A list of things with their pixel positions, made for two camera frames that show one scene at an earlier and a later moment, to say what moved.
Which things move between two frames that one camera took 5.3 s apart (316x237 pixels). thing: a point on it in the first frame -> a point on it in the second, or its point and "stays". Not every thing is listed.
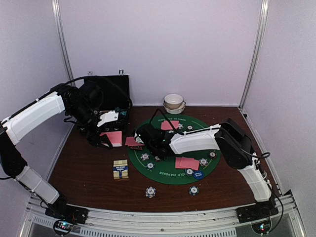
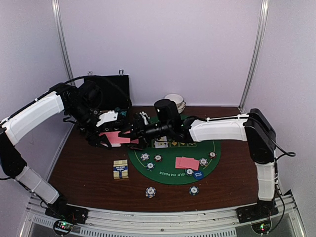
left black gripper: [94, 140] stays
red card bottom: [189, 163] stays
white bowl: [171, 111] -> [180, 106]
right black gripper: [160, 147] -> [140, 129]
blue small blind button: [198, 175] stays
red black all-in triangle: [137, 147] stays
